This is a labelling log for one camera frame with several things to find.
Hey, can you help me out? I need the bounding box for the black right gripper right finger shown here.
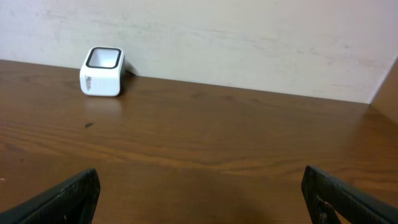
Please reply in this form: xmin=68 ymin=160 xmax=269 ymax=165
xmin=301 ymin=166 xmax=397 ymax=224

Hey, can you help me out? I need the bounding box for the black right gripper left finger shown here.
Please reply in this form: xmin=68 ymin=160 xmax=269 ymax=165
xmin=1 ymin=168 xmax=101 ymax=224

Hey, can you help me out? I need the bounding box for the white barcode scanner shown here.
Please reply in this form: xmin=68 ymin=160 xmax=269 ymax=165
xmin=79 ymin=46 xmax=125 ymax=96

